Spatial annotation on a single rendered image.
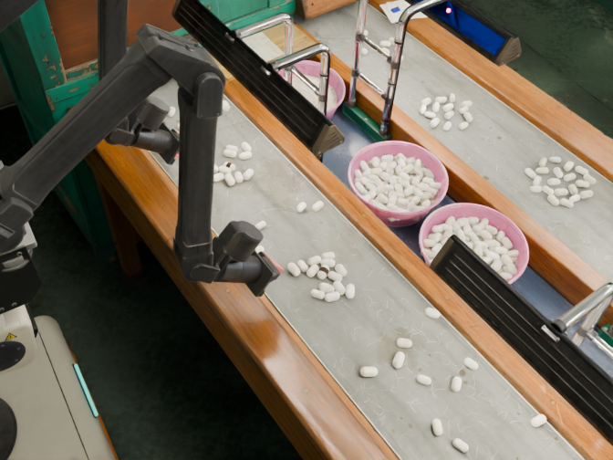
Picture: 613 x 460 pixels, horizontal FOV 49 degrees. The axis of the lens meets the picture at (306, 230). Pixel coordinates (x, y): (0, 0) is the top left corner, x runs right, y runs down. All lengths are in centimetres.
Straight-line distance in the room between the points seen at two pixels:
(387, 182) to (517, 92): 55
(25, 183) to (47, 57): 91
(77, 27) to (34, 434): 109
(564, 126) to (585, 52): 181
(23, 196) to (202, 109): 30
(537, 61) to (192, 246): 275
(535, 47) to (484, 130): 181
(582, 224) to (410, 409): 72
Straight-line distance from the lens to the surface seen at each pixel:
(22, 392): 207
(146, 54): 100
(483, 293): 120
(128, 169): 182
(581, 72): 371
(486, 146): 197
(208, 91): 102
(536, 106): 212
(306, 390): 141
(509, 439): 147
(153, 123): 162
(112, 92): 101
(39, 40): 191
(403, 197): 179
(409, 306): 157
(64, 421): 199
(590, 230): 185
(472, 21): 179
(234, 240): 125
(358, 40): 191
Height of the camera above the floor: 203
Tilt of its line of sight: 50 degrees down
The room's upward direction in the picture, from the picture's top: 3 degrees clockwise
